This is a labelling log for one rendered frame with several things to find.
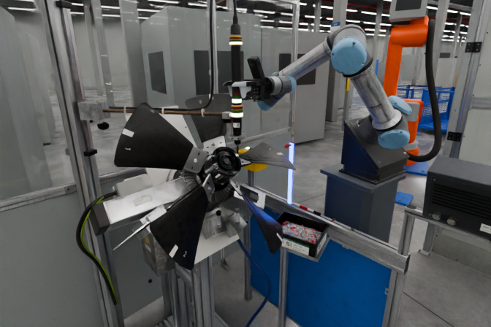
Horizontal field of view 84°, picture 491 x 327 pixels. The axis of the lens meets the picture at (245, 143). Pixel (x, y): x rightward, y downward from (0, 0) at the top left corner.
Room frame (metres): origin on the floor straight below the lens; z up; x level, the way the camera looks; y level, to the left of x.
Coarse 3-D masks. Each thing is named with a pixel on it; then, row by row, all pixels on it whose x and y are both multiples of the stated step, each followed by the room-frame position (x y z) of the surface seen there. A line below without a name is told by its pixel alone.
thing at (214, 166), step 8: (216, 152) 0.91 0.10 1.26; (224, 152) 0.94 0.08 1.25; (232, 152) 0.95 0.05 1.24; (208, 160) 0.90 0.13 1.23; (216, 160) 0.90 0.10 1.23; (232, 160) 0.93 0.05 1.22; (240, 160) 0.94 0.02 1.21; (208, 168) 0.89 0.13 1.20; (216, 168) 0.87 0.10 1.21; (224, 168) 0.88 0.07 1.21; (232, 168) 0.90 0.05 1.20; (240, 168) 0.92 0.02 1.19; (200, 176) 0.93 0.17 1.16; (224, 176) 0.87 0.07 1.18; (232, 176) 0.88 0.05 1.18; (200, 184) 0.92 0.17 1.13; (216, 184) 0.94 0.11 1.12; (224, 184) 0.96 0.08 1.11
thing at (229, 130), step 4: (224, 112) 1.01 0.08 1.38; (224, 116) 1.01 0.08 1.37; (228, 116) 1.00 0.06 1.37; (224, 120) 1.00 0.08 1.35; (228, 120) 1.00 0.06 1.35; (228, 124) 1.00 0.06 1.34; (228, 128) 1.00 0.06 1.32; (232, 128) 1.02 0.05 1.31; (228, 132) 1.00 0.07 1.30; (232, 132) 1.02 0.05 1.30; (232, 136) 0.98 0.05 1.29; (236, 136) 0.98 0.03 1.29; (240, 136) 0.98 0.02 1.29; (244, 136) 0.99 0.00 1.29
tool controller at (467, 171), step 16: (448, 160) 0.82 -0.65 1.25; (432, 176) 0.78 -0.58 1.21; (448, 176) 0.75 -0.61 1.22; (464, 176) 0.73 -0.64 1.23; (480, 176) 0.72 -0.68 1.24; (432, 192) 0.79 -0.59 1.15; (448, 192) 0.75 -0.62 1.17; (464, 192) 0.72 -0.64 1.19; (480, 192) 0.69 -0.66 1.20; (432, 208) 0.79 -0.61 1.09; (448, 208) 0.76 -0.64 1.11; (464, 208) 0.73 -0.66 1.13; (480, 208) 0.70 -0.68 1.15; (448, 224) 0.77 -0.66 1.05; (464, 224) 0.73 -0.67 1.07; (480, 224) 0.70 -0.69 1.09
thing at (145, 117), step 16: (144, 112) 0.89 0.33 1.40; (128, 128) 0.85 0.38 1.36; (144, 128) 0.87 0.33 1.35; (160, 128) 0.89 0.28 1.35; (128, 144) 0.84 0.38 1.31; (144, 144) 0.86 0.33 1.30; (160, 144) 0.87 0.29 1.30; (176, 144) 0.89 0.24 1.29; (192, 144) 0.91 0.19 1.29; (128, 160) 0.83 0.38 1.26; (144, 160) 0.85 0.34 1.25; (160, 160) 0.87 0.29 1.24; (176, 160) 0.89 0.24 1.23
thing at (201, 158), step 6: (192, 150) 0.91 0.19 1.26; (198, 150) 0.92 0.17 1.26; (204, 150) 0.93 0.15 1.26; (192, 156) 0.91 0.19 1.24; (198, 156) 0.92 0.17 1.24; (204, 156) 0.93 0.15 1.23; (186, 162) 0.91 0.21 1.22; (192, 162) 0.92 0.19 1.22; (198, 162) 0.92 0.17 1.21; (204, 162) 0.93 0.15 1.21; (186, 168) 0.91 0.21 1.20; (198, 168) 0.92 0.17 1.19
